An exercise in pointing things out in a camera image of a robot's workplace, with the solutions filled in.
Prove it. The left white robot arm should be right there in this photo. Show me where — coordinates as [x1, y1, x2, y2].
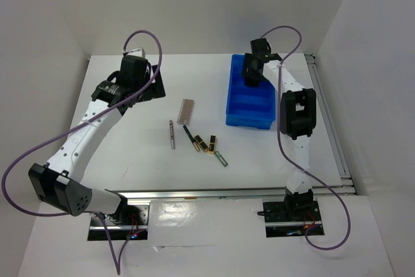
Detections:
[29, 55, 165, 224]

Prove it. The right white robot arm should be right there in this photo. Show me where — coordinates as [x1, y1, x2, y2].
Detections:
[242, 38, 316, 221]

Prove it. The blue plastic organizer bin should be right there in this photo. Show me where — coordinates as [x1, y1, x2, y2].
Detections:
[226, 54, 276, 130]

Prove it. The clear eyeshadow palette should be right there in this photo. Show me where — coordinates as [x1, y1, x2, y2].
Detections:
[177, 99, 195, 126]

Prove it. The dark blue gold pencil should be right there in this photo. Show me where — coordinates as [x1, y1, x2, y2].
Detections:
[183, 125, 200, 152]

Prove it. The red silver lip gloss tube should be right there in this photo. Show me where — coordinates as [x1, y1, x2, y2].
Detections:
[169, 120, 175, 150]

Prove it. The black gold lipstick left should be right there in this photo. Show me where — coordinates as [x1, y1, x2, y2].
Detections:
[194, 135, 209, 152]

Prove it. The black gold lipstick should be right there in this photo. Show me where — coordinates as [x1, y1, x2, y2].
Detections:
[194, 135, 209, 152]
[208, 135, 217, 154]

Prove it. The black gold lipstick right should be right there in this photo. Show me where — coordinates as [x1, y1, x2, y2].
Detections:
[208, 135, 217, 154]

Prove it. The green clear tube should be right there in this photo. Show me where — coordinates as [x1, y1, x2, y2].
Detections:
[215, 151, 228, 167]

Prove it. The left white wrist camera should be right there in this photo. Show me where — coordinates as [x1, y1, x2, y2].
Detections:
[123, 47, 145, 58]

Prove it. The aluminium rail front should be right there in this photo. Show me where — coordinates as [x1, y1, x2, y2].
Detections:
[97, 184, 357, 208]

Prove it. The aluminium rail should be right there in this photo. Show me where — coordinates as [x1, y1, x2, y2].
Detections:
[97, 184, 357, 208]
[304, 54, 354, 188]

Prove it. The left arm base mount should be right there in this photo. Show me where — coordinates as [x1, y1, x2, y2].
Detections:
[87, 200, 150, 241]

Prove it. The aluminium rail right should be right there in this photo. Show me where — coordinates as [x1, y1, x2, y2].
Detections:
[304, 54, 354, 188]

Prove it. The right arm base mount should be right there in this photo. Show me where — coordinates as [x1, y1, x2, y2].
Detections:
[256, 200, 325, 238]

